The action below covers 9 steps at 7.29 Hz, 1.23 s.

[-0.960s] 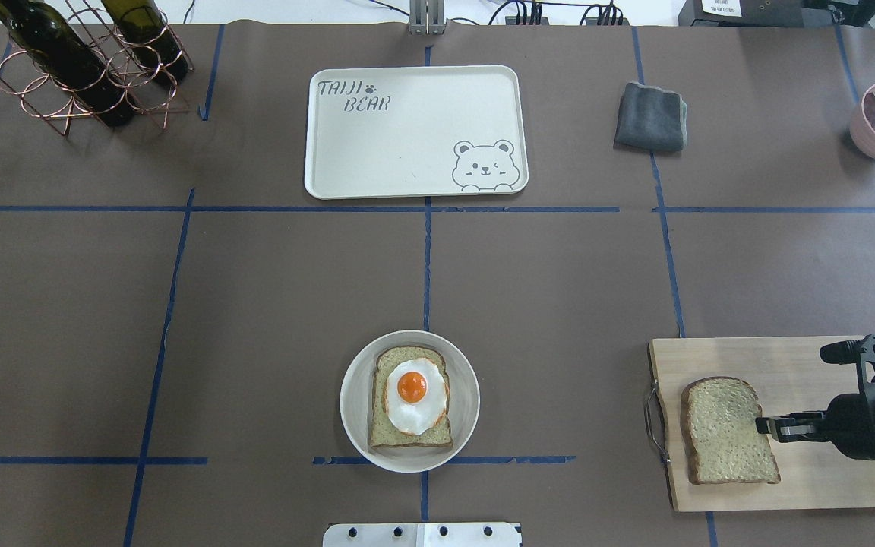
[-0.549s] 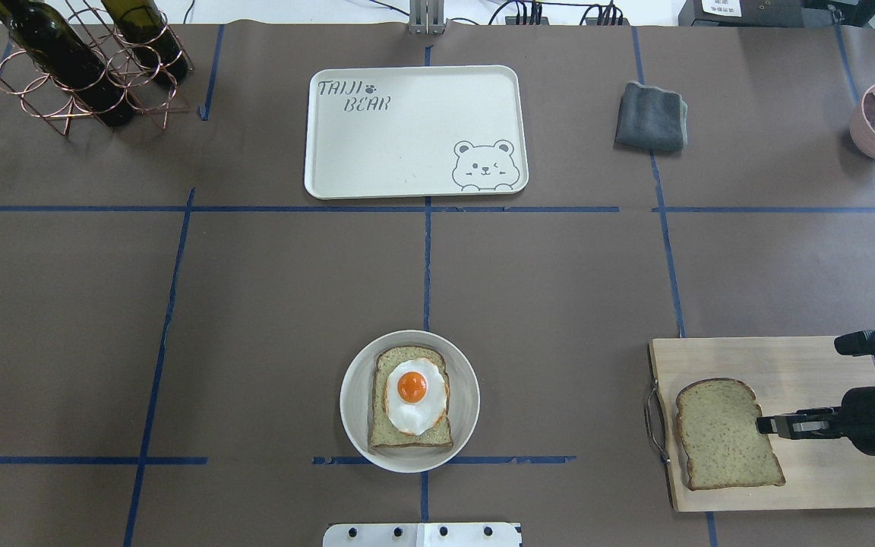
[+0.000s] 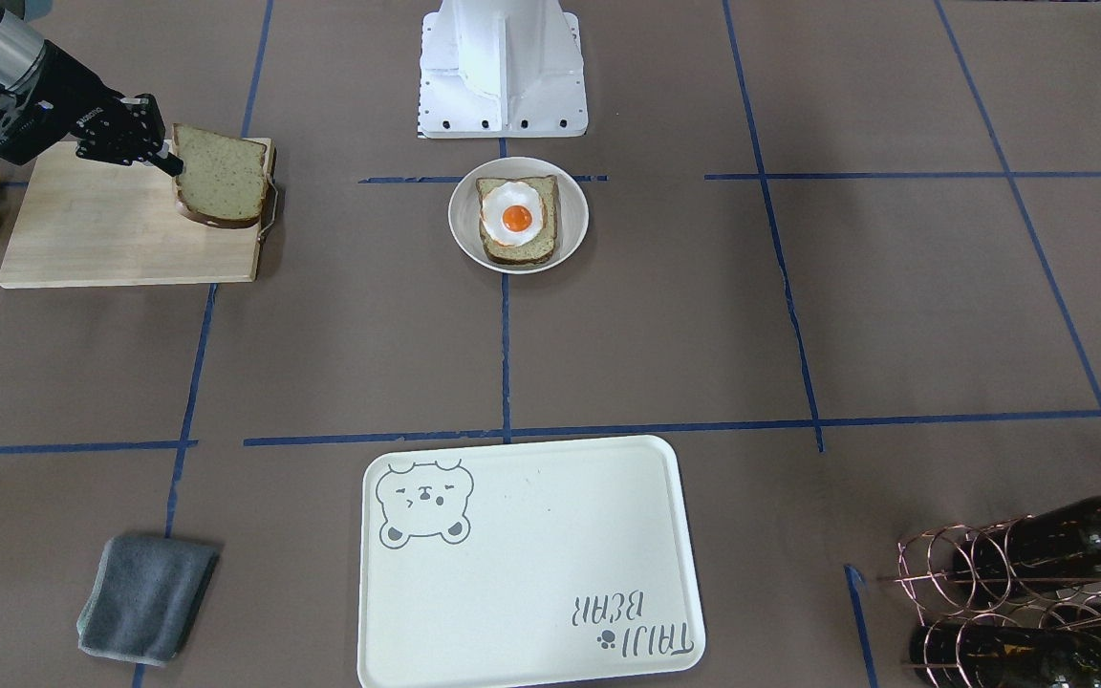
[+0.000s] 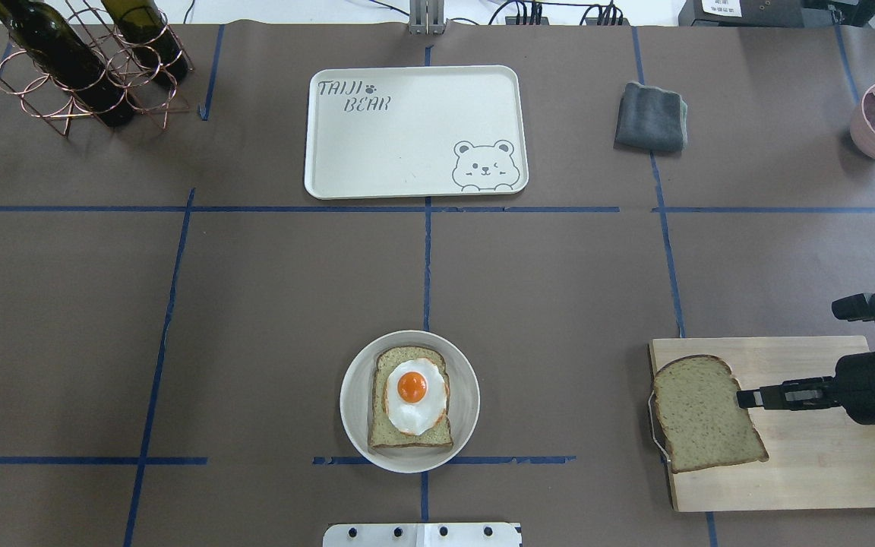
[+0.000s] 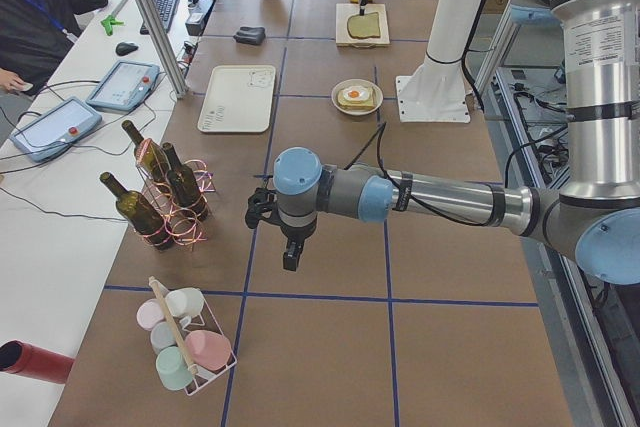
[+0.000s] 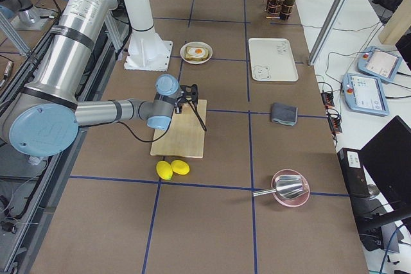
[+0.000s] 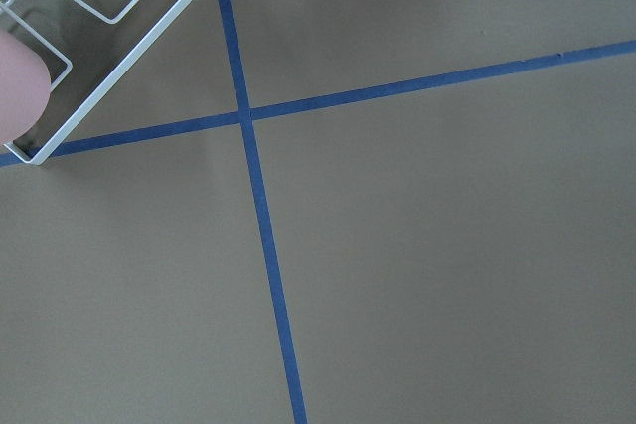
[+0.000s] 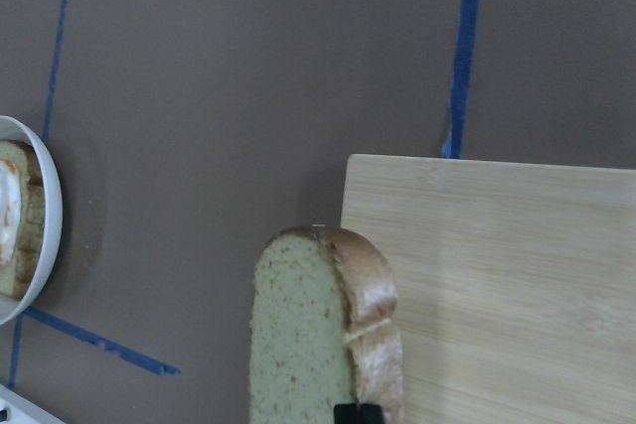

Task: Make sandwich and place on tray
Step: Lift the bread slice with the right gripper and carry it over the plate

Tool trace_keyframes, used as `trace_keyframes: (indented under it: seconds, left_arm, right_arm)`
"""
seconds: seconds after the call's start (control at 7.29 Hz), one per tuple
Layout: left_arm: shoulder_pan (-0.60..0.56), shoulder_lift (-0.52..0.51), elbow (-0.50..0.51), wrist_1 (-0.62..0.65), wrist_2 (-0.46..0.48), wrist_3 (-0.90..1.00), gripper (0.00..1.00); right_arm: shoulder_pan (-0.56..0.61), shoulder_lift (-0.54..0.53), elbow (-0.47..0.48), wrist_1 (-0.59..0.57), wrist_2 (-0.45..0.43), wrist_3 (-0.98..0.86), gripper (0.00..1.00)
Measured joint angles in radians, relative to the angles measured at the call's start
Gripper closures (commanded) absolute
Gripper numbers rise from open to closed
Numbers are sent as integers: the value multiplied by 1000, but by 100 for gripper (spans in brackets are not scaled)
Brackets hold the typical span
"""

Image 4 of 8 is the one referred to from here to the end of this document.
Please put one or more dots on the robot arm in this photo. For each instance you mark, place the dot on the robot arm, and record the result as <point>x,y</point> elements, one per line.
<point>851,388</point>

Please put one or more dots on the green wine bottle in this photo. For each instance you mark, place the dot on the green wine bottle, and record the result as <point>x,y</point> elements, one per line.
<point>155,46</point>
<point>54,45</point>

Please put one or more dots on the wooden cutting board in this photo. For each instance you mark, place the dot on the wooden cutting board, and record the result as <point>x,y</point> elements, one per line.
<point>817,459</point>

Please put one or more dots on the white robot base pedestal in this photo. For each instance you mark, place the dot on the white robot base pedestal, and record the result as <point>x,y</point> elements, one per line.
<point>424,534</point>

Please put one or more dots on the cream bear tray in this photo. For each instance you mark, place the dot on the cream bear tray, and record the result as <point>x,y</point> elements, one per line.
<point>408,132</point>

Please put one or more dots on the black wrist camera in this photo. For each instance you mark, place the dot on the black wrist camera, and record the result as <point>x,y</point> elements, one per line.
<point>870,308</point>

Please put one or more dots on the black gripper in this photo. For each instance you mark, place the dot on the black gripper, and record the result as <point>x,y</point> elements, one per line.
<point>867,388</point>

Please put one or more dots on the folded grey cloth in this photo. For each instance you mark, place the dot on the folded grey cloth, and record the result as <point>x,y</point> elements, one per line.
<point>652,118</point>

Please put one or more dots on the green wine bottle front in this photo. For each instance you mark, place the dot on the green wine bottle front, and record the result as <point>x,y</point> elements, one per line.
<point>54,45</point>

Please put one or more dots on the white round plate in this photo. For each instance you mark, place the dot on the white round plate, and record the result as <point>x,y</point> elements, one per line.
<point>355,403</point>

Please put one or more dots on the green wine bottle middle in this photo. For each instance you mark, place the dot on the green wine bottle middle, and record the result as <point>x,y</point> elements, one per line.
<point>155,46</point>

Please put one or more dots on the fried egg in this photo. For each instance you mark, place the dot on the fried egg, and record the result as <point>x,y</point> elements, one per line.
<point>416,396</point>

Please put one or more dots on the copper wire bottle rack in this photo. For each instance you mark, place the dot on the copper wire bottle rack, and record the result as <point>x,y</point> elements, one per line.
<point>107,61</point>

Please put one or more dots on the bread slice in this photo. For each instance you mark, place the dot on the bread slice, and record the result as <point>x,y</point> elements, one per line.
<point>696,406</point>
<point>382,434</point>

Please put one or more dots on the aluminium frame post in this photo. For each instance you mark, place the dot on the aluminium frame post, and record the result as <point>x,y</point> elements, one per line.
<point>427,17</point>

